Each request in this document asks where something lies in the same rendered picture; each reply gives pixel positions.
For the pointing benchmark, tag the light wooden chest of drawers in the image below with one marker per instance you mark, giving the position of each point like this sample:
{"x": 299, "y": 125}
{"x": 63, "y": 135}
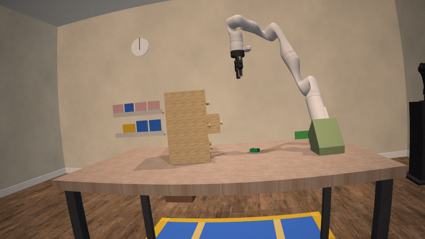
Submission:
{"x": 187, "y": 130}

